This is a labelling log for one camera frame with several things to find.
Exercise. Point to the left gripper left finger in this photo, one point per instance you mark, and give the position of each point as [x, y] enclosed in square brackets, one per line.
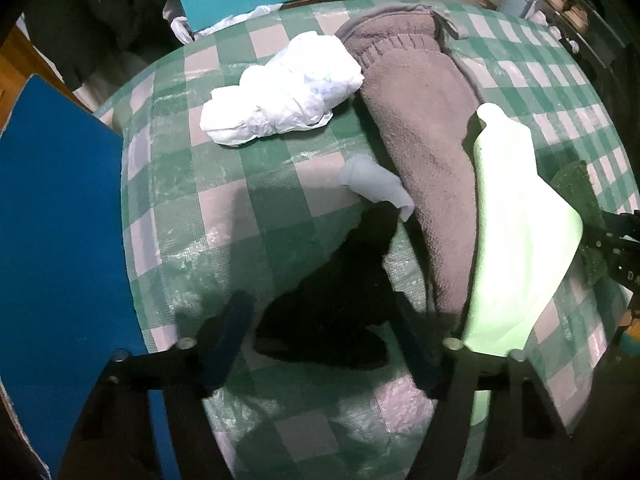
[219, 342]

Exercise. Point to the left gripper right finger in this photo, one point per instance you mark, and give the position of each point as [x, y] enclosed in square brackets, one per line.
[420, 341]

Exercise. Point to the black sock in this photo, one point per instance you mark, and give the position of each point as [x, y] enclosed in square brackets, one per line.
[329, 317]

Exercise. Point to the light green foam sheet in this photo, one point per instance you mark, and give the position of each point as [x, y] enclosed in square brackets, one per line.
[527, 237]

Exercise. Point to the grey fleece cloth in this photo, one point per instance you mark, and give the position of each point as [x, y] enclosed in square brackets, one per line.
[423, 102]

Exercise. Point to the white plastic bag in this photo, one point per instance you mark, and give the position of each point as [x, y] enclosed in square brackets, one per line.
[182, 29]
[297, 90]

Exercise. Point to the green white checkered tablecloth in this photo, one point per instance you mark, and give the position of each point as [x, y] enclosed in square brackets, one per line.
[202, 221]

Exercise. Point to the open cardboard box blue rim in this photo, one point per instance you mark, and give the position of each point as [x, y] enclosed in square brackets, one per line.
[66, 304]

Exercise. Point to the shoe rack with shoes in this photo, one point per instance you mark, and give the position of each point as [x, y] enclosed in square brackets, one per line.
[589, 25]

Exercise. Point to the white plastic bag under lid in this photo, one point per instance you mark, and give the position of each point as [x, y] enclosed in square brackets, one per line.
[182, 29]

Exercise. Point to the black hanging jacket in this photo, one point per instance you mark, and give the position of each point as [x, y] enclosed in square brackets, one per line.
[81, 36]

